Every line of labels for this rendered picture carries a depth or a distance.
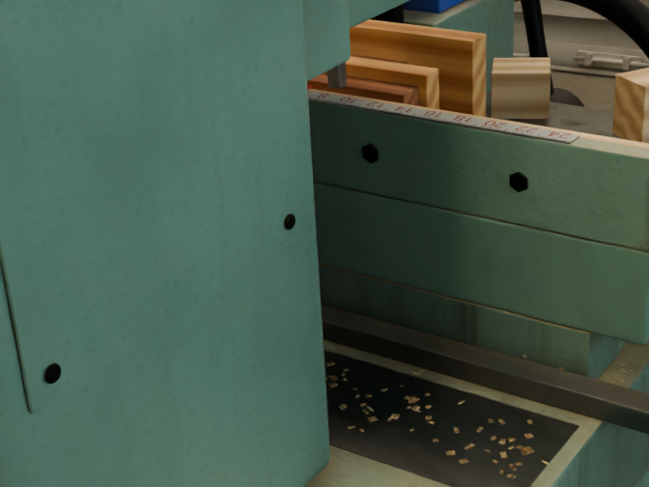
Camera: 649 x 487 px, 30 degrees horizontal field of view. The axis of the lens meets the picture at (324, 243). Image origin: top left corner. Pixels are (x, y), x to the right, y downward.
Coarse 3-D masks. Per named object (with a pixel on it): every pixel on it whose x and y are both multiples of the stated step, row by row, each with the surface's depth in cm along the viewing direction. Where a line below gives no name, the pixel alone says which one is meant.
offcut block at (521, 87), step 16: (496, 64) 87; (512, 64) 87; (528, 64) 87; (544, 64) 87; (496, 80) 86; (512, 80) 85; (528, 80) 85; (544, 80) 85; (496, 96) 86; (512, 96) 86; (528, 96) 86; (544, 96) 86; (496, 112) 87; (512, 112) 86; (528, 112) 86; (544, 112) 86
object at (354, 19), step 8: (352, 0) 73; (360, 0) 73; (368, 0) 74; (376, 0) 75; (384, 0) 76; (392, 0) 77; (400, 0) 77; (408, 0) 78; (352, 8) 73; (360, 8) 74; (368, 8) 74; (376, 8) 75; (384, 8) 76; (392, 8) 77; (352, 16) 73; (360, 16) 74; (368, 16) 75; (352, 24) 73
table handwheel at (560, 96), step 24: (528, 0) 106; (576, 0) 103; (600, 0) 102; (624, 0) 101; (528, 24) 107; (624, 24) 102; (648, 24) 101; (648, 48) 101; (552, 96) 109; (576, 96) 110
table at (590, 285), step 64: (576, 128) 84; (320, 192) 78; (320, 256) 80; (384, 256) 77; (448, 256) 74; (512, 256) 72; (576, 256) 69; (640, 256) 67; (576, 320) 71; (640, 320) 68
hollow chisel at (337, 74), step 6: (342, 66) 79; (330, 72) 79; (336, 72) 79; (342, 72) 79; (330, 78) 79; (336, 78) 79; (342, 78) 79; (330, 84) 79; (336, 84) 79; (342, 84) 79
